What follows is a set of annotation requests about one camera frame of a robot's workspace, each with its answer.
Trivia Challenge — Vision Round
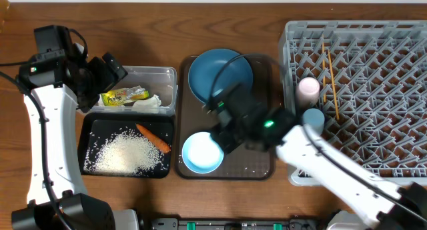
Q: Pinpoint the pink cup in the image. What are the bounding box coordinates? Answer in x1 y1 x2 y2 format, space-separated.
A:
296 77 320 108

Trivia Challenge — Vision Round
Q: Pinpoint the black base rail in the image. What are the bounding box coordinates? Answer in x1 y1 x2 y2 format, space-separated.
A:
145 218 318 230

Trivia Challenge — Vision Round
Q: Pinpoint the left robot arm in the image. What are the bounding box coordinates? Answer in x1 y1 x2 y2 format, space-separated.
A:
11 25 139 229

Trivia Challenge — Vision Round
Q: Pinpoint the dark blue plate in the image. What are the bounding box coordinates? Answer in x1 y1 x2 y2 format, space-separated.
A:
188 49 254 103

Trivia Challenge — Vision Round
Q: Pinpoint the wooden chopstick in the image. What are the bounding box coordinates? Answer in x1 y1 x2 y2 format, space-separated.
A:
328 51 340 120
322 34 327 103

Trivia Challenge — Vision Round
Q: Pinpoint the black plastic tray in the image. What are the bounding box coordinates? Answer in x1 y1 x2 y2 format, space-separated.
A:
77 113 174 179

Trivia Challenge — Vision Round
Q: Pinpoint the light blue bowl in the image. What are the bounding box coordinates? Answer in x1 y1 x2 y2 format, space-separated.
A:
181 131 224 174

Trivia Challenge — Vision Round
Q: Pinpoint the brown serving tray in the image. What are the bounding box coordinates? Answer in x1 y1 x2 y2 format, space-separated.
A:
175 55 275 181

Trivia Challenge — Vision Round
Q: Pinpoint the grey dishwasher rack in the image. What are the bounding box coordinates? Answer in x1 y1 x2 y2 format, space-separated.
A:
278 21 426 185

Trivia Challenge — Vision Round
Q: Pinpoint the pile of white rice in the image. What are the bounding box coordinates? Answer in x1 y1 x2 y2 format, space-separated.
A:
83 129 169 177

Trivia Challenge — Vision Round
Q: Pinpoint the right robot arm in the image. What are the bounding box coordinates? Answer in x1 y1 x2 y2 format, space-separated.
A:
205 83 426 229

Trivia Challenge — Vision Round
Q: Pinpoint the yellow green snack wrapper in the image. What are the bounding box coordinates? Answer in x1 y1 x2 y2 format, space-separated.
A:
101 85 149 107

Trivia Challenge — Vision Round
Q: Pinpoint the light blue cup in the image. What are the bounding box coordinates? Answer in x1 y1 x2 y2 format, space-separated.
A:
302 108 325 135

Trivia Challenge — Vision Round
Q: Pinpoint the clear plastic bin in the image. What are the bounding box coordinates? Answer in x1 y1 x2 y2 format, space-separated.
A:
89 66 178 116

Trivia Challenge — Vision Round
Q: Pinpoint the orange carrot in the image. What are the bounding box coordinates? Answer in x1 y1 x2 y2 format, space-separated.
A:
135 123 171 153

